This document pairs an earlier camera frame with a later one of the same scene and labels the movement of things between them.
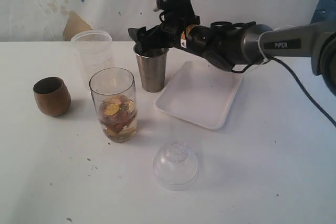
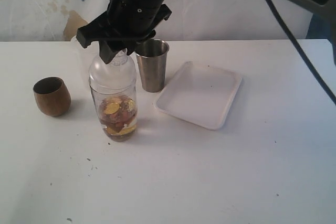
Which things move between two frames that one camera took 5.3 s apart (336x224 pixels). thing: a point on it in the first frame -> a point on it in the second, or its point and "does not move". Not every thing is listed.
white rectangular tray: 201,94 does not move
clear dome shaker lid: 175,167 -> 119,74
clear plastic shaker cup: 114,92 does not move
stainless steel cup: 153,65 does not move
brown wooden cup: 52,96 does not move
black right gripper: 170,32 -> 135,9
